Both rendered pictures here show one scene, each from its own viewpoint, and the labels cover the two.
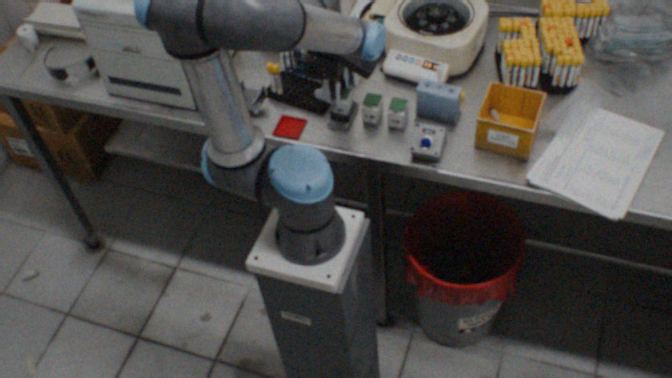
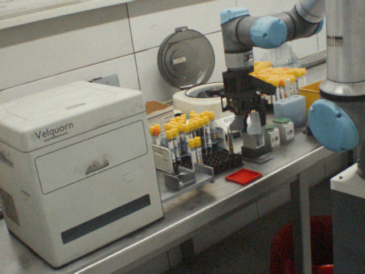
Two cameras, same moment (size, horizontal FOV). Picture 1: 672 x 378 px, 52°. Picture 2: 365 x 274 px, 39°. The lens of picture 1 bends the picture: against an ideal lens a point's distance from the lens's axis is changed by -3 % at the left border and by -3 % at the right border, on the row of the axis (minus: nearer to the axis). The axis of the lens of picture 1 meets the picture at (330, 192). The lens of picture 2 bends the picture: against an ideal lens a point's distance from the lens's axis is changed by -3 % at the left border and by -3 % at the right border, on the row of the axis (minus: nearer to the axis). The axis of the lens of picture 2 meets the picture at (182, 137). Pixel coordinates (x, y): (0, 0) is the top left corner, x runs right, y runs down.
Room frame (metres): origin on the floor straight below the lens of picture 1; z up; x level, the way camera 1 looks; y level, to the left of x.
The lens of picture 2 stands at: (0.80, 1.23, 1.42)
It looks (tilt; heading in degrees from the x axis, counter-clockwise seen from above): 19 degrees down; 298
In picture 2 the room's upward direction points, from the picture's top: 8 degrees counter-clockwise
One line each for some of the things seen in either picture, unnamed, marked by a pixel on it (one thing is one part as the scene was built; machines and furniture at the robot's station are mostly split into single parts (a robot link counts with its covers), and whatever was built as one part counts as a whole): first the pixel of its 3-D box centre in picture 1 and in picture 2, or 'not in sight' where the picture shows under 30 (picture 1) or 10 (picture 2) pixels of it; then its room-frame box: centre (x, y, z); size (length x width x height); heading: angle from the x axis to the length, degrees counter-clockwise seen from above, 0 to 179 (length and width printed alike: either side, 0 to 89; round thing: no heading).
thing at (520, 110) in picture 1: (509, 121); (327, 100); (1.13, -0.44, 0.93); 0.13 x 0.13 x 0.10; 61
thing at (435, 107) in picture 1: (438, 103); (290, 115); (1.22, -0.29, 0.92); 0.10 x 0.07 x 0.10; 60
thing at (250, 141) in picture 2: (342, 103); (253, 142); (1.26, -0.06, 0.92); 0.05 x 0.04 x 0.06; 155
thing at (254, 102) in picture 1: (223, 91); (173, 185); (1.37, 0.24, 0.92); 0.21 x 0.07 x 0.05; 65
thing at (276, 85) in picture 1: (299, 79); (206, 150); (1.36, 0.04, 0.93); 0.17 x 0.09 x 0.11; 55
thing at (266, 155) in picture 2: (343, 112); (254, 151); (1.26, -0.06, 0.89); 0.09 x 0.05 x 0.04; 155
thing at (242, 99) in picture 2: (325, 53); (240, 90); (1.27, -0.03, 1.08); 0.09 x 0.08 x 0.12; 65
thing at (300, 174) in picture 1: (299, 184); not in sight; (0.90, 0.06, 1.07); 0.13 x 0.12 x 0.14; 57
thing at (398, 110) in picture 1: (398, 114); (283, 130); (1.21, -0.19, 0.91); 0.05 x 0.04 x 0.07; 155
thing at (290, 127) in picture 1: (289, 127); (243, 176); (1.25, 0.08, 0.88); 0.07 x 0.07 x 0.01; 65
